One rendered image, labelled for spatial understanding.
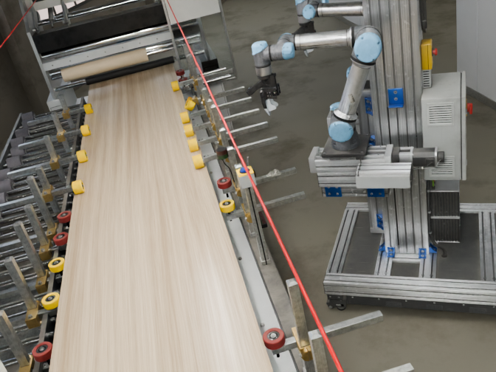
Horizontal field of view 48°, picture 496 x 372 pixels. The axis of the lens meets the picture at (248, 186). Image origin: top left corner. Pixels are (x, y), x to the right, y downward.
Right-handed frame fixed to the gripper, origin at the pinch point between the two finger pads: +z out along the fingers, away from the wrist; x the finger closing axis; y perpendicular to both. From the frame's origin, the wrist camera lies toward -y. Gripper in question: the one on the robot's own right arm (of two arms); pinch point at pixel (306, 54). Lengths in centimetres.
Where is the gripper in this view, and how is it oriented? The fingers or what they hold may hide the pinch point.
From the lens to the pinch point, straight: 354.5
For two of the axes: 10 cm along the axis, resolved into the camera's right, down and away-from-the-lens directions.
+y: 9.3, 0.0, -3.7
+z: 2.0, 8.5, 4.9
